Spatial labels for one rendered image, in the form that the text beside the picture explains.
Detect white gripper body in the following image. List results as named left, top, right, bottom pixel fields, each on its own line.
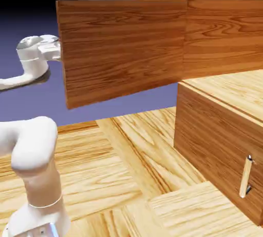
left=37, top=42, right=62, bottom=62

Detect large brown wooden door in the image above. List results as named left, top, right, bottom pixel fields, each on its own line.
left=55, top=0, right=188, bottom=110

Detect brown wooden cabinet front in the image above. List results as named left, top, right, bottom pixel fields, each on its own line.
left=173, top=82, right=263, bottom=227

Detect light wooden bar handle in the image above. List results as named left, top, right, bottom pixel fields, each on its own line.
left=239, top=155, right=256, bottom=199

